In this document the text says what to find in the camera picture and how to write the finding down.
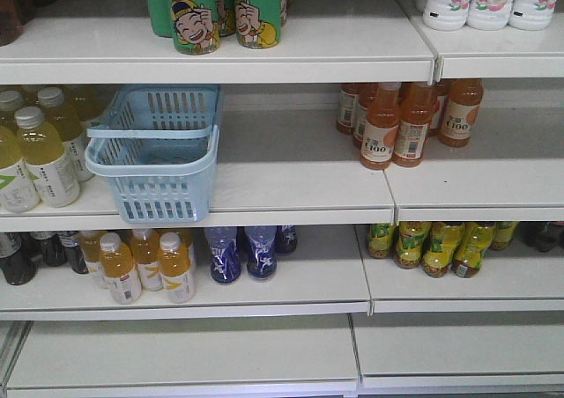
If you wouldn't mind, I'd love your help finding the yellow lemon tea bottle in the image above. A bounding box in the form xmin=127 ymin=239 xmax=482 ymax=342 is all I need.
xmin=367 ymin=223 xmax=396 ymax=259
xmin=422 ymin=221 xmax=465 ymax=278
xmin=451 ymin=221 xmax=496 ymax=278
xmin=395 ymin=221 xmax=432 ymax=269

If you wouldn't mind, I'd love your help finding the white metal shelf unit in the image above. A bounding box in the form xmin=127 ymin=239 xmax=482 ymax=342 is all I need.
xmin=1 ymin=0 xmax=563 ymax=397

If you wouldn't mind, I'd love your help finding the green cartoon drink can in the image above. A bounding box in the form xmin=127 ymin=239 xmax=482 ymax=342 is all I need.
xmin=168 ymin=0 xmax=219 ymax=55
xmin=234 ymin=0 xmax=281 ymax=49

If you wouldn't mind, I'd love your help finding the orange juice bottle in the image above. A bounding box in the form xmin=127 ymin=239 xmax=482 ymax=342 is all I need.
xmin=130 ymin=228 xmax=163 ymax=291
xmin=158 ymin=232 xmax=196 ymax=304
xmin=99 ymin=232 xmax=142 ymax=305
xmin=79 ymin=230 xmax=108 ymax=289

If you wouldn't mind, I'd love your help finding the blue sports drink bottle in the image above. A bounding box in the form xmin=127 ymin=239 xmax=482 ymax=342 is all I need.
xmin=244 ymin=225 xmax=277 ymax=280
xmin=204 ymin=226 xmax=241 ymax=284

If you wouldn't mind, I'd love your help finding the white peach drink bottle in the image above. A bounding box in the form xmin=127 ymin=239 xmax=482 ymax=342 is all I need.
xmin=466 ymin=0 xmax=514 ymax=31
xmin=422 ymin=0 xmax=471 ymax=31
xmin=508 ymin=0 xmax=558 ymax=31

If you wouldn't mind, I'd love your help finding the pale yellow juice bottle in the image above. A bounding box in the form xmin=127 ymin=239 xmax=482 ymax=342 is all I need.
xmin=38 ymin=87 xmax=93 ymax=182
xmin=14 ymin=107 xmax=80 ymax=208
xmin=1 ymin=126 xmax=41 ymax=213

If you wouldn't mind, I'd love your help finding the light blue plastic basket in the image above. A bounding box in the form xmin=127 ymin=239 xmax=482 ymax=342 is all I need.
xmin=85 ymin=84 xmax=223 ymax=225

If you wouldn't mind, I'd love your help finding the coke bottle on shelf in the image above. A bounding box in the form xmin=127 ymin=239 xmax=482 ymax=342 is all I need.
xmin=523 ymin=221 xmax=563 ymax=253

